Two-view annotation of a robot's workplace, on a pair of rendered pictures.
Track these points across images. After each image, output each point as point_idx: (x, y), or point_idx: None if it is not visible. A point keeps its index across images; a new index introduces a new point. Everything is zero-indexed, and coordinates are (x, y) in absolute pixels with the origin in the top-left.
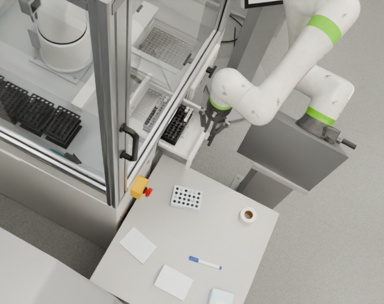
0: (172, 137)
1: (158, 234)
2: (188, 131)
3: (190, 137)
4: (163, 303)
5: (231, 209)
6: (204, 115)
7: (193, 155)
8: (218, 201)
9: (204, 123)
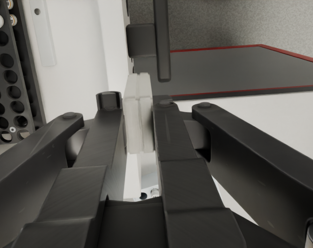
0: (10, 134)
1: None
2: (51, 22)
3: (74, 43)
4: None
5: (301, 147)
6: None
7: (134, 180)
8: None
9: (81, 143)
